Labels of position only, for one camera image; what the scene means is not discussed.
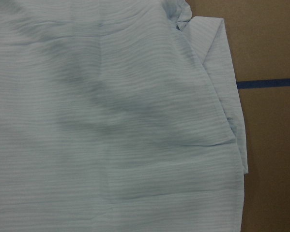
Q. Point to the light blue button-up shirt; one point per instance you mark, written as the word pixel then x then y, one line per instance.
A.
pixel 118 116

